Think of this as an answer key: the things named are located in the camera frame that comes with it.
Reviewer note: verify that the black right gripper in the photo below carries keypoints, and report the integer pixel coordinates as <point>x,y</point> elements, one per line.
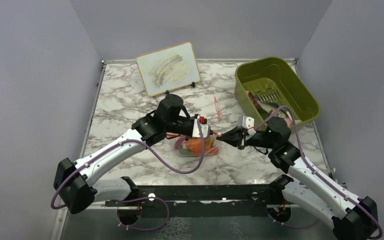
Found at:
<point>234,138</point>

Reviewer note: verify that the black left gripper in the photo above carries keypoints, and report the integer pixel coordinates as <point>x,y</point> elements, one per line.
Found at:
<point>192,118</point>

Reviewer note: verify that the magenta toy beet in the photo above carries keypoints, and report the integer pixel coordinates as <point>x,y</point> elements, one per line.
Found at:
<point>178,144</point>

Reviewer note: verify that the orange toy pumpkin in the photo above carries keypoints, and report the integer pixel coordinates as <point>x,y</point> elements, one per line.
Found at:
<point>195,145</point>

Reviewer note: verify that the clear zip bag orange zipper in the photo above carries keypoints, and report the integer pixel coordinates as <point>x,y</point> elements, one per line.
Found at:
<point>173,138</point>

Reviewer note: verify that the red toy chili pepper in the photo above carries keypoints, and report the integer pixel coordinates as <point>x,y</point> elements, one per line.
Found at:
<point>211,151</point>

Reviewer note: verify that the green toy cucumber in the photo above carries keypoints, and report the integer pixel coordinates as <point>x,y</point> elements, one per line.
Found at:
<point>185,152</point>

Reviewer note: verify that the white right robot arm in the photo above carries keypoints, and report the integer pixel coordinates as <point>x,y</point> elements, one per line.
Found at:
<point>345,213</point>

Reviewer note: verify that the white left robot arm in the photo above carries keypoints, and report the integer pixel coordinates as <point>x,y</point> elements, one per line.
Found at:
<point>76,181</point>

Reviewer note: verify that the red white pen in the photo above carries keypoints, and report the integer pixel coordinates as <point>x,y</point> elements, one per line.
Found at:
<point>217,109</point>

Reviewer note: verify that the pink toy onion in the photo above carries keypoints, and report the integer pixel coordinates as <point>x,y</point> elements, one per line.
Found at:
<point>288,121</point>

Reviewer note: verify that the yellow framed whiteboard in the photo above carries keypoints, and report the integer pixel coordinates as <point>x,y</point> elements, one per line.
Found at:
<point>168,69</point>

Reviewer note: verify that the olive green plastic bin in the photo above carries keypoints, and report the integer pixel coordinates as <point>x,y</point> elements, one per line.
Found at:
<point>273,83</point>

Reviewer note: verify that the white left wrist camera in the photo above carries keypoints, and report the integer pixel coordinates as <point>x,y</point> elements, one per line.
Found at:
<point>199,128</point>

